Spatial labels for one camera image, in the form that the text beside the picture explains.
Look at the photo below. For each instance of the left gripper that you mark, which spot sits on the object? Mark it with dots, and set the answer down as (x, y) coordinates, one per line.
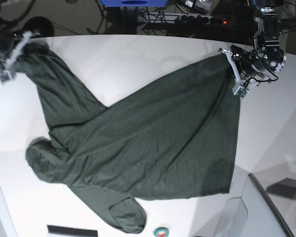
(252, 66)

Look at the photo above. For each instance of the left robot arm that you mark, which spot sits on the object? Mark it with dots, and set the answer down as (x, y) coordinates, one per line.
(266, 37)

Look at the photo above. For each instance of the red green emergency button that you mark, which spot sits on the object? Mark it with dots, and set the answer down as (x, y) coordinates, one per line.
(161, 232)

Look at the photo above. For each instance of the grey power strip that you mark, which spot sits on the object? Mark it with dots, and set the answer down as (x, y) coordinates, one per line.
(201, 20)

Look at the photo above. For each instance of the blue box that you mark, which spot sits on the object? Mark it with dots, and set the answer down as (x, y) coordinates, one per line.
(126, 3)

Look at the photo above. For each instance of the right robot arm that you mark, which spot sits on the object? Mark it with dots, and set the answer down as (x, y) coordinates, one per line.
(7, 26)

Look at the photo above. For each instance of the dark green t-shirt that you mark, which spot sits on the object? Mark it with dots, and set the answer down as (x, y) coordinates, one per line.
(174, 138)

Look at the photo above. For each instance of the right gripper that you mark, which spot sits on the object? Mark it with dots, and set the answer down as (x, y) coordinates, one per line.
(7, 40)

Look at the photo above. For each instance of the grey monitor edge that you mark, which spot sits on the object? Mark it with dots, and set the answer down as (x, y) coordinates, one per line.
(280, 192)

